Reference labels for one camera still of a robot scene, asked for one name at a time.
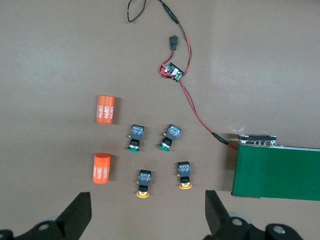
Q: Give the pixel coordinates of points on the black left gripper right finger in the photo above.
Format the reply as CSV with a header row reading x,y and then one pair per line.
x,y
215,215

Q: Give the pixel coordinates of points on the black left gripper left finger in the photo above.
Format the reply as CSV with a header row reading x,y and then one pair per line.
x,y
77,212

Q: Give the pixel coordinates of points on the orange 4680 cylinder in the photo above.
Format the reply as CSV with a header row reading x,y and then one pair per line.
x,y
105,110
101,168

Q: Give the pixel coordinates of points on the yellow push button switch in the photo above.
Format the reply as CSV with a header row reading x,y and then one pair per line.
x,y
184,168
144,176

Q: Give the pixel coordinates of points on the small black circuit board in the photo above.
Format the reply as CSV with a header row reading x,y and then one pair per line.
x,y
173,71

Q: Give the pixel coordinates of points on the green push button switch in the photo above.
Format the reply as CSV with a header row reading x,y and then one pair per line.
x,y
137,132
172,132

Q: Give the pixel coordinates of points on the green conveyor belt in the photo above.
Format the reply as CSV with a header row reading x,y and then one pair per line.
x,y
275,172

